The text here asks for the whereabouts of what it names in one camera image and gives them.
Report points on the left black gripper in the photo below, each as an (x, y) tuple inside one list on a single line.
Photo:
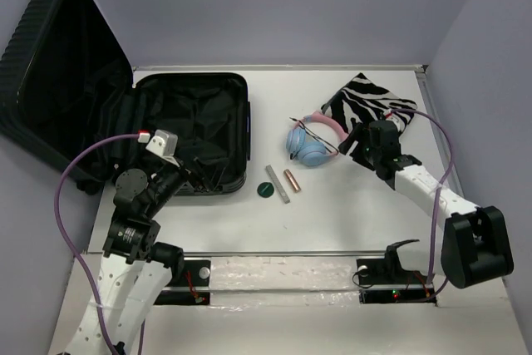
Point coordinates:
[(209, 181)]

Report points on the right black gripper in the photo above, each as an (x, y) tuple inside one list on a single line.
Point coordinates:
[(355, 135)]

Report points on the zebra print pouch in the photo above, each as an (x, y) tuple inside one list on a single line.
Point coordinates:
[(362, 101)]

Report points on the pink blue cat-ear headphones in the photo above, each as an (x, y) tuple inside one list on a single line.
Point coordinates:
[(306, 147)]

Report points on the green round disc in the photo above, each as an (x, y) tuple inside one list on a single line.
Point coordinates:
[(265, 189)]

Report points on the grey metal bar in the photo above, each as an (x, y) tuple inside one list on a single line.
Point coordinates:
[(277, 184)]

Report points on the copper cylinder tube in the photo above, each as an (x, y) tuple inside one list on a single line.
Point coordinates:
[(292, 180)]

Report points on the black hard-shell suitcase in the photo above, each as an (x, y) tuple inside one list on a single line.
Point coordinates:
[(68, 96)]

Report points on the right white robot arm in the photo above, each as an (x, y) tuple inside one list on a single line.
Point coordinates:
[(475, 246)]

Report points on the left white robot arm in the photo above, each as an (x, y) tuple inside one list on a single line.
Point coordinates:
[(134, 266)]

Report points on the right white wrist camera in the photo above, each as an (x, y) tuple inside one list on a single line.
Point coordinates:
[(398, 122)]

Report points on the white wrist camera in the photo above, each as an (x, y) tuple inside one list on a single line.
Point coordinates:
[(162, 144), (398, 122)]

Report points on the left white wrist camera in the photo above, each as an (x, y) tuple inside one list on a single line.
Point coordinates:
[(162, 144)]

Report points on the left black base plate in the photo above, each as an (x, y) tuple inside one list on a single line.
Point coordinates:
[(191, 288)]

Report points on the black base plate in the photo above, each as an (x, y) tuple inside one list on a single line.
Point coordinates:
[(382, 280), (191, 288)]

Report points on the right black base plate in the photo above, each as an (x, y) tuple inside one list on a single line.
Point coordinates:
[(382, 280)]

